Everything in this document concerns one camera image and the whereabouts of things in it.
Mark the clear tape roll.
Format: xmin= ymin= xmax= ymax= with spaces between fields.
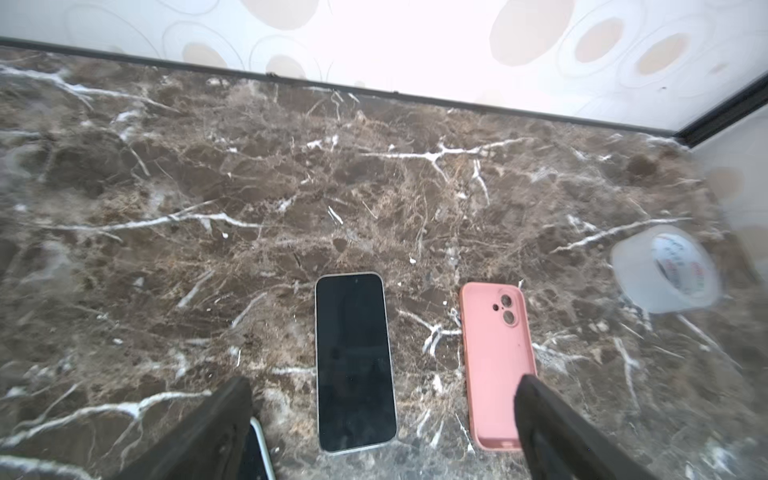
xmin=610 ymin=225 xmax=722 ymax=314

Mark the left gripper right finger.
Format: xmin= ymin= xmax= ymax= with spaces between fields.
xmin=514 ymin=374 xmax=654 ymax=480

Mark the pink phone case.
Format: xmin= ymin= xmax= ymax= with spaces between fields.
xmin=459 ymin=282 xmax=536 ymax=451

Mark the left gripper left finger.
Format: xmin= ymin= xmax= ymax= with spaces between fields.
xmin=113 ymin=376 xmax=254 ymax=480

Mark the phone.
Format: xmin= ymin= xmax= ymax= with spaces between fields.
xmin=237 ymin=417 xmax=276 ymax=480
xmin=314 ymin=272 xmax=398 ymax=455

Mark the phone in clear case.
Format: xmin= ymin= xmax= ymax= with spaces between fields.
xmin=237 ymin=417 xmax=276 ymax=480

